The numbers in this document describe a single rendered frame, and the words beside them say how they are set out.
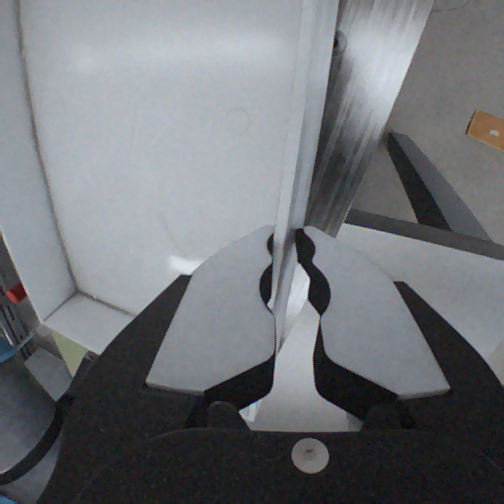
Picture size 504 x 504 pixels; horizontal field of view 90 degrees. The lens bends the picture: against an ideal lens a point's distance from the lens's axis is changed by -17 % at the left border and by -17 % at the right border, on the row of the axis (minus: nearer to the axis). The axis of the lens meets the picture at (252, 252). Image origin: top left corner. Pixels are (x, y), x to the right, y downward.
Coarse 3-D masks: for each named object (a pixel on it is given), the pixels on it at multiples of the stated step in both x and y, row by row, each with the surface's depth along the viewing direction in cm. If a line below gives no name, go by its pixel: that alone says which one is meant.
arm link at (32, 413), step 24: (0, 336) 25; (0, 360) 23; (0, 384) 22; (24, 384) 24; (0, 408) 21; (24, 408) 23; (48, 408) 26; (0, 432) 20; (24, 432) 22; (0, 456) 20; (24, 456) 21
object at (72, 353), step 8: (56, 336) 45; (64, 344) 45; (72, 344) 43; (64, 352) 46; (72, 352) 45; (80, 352) 44; (64, 360) 48; (72, 360) 47; (80, 360) 45; (72, 368) 49; (72, 376) 51
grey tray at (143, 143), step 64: (0, 0) 12; (64, 0) 13; (128, 0) 12; (192, 0) 11; (256, 0) 10; (320, 0) 7; (0, 64) 14; (64, 64) 15; (128, 64) 14; (192, 64) 13; (256, 64) 12; (320, 64) 9; (0, 128) 16; (64, 128) 17; (128, 128) 16; (192, 128) 14; (256, 128) 13; (0, 192) 17; (64, 192) 20; (128, 192) 18; (192, 192) 16; (256, 192) 15; (64, 256) 24; (128, 256) 21; (192, 256) 19; (64, 320) 23; (128, 320) 24
